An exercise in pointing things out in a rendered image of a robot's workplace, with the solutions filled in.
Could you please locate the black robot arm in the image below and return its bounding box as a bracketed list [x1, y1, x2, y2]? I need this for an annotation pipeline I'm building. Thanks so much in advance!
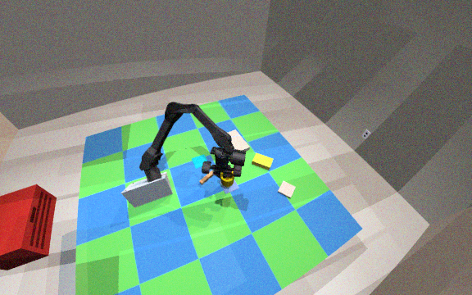
[139, 102, 246, 183]

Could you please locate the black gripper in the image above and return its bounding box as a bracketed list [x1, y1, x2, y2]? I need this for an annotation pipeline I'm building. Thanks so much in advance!
[201, 161, 242, 179]

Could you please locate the yellow cup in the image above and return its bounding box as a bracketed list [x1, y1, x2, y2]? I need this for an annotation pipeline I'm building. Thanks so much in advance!
[220, 171, 234, 188]

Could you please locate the yellow rectangular block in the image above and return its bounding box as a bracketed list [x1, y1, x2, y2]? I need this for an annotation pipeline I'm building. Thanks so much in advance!
[252, 153, 274, 170]

